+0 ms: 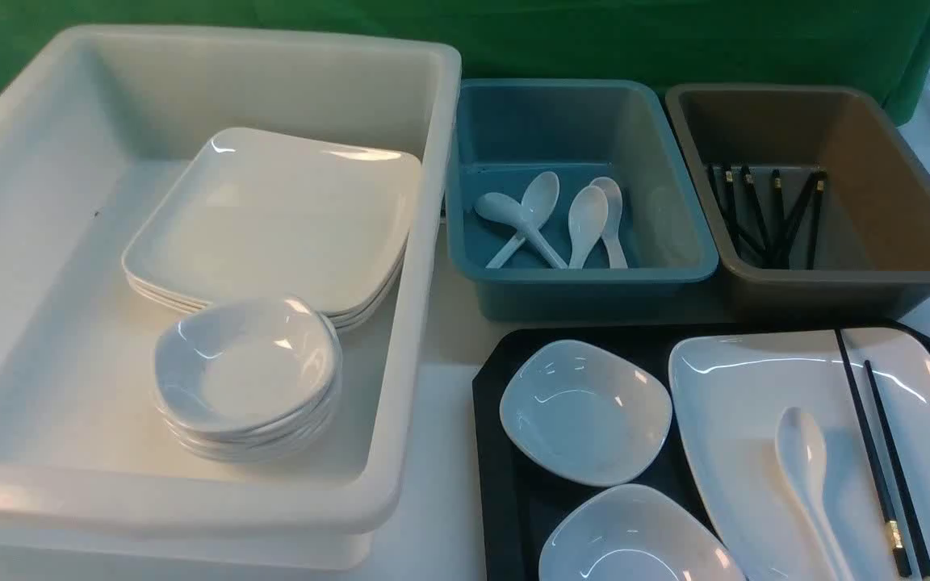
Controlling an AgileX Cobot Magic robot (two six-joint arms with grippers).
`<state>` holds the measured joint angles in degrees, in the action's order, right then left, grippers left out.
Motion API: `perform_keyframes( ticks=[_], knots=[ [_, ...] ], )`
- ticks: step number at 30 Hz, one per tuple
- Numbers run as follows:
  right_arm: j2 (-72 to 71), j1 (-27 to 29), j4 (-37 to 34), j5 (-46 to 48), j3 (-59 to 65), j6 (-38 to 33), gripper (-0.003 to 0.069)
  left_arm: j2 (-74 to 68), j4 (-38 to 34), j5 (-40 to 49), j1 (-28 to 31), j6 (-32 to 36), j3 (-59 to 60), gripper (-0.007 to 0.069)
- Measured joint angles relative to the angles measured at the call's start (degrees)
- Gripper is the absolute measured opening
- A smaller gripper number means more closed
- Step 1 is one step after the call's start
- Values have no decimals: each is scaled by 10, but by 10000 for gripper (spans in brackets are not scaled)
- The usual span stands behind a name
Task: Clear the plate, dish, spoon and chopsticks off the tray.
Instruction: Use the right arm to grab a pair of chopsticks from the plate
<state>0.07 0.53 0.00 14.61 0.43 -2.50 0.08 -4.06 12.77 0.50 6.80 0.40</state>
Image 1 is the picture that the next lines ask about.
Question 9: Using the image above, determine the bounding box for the white bowl tray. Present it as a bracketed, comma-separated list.
[499, 340, 674, 488]
[538, 484, 746, 580]

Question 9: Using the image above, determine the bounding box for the large white square plate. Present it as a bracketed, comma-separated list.
[668, 327, 930, 580]

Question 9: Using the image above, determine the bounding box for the top stacked white square plate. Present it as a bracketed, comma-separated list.
[121, 127, 423, 314]

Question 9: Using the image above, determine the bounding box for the teal plastic bin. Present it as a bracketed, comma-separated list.
[444, 78, 719, 323]

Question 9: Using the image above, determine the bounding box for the black serving tray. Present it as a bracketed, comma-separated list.
[472, 321, 930, 580]

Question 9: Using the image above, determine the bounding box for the top stacked white bowl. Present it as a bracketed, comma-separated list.
[153, 295, 343, 437]

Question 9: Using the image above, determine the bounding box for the black chopsticks bundle in bin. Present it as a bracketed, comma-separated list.
[705, 163, 830, 270]

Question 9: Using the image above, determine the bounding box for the brown plastic bin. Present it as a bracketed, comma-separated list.
[665, 82, 930, 320]

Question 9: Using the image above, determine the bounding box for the large white plastic bin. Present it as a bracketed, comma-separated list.
[0, 25, 462, 571]

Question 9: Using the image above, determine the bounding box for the green backdrop cloth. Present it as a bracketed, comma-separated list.
[0, 1, 930, 124]

